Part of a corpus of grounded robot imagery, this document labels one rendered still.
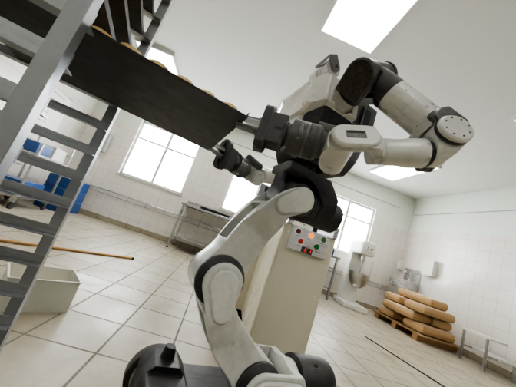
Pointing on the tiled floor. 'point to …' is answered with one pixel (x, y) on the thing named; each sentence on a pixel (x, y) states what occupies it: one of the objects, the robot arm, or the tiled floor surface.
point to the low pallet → (417, 333)
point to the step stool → (487, 352)
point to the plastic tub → (44, 289)
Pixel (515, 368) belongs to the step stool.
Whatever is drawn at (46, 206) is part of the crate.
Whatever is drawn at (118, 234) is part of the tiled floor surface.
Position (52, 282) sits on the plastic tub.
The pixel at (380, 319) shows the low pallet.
